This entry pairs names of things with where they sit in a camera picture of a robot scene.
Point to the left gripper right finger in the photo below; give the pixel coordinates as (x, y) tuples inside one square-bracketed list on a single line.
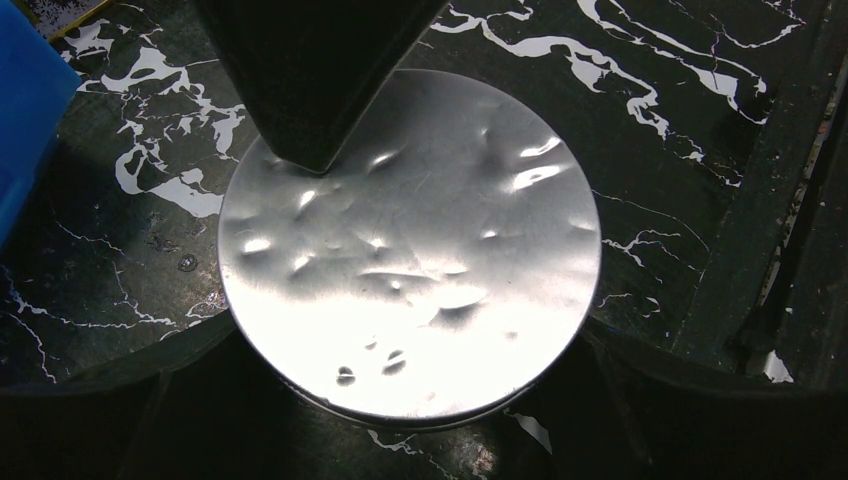
[(613, 407)]

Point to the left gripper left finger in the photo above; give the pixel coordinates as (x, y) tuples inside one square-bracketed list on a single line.
[(222, 414)]

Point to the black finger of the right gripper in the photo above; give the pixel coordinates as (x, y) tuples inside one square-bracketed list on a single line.
[(307, 71)]

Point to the white round jar lid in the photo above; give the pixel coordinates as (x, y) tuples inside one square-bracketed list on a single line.
[(433, 274)]

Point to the blue plastic candy bin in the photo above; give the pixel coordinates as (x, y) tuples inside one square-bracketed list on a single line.
[(37, 86)]

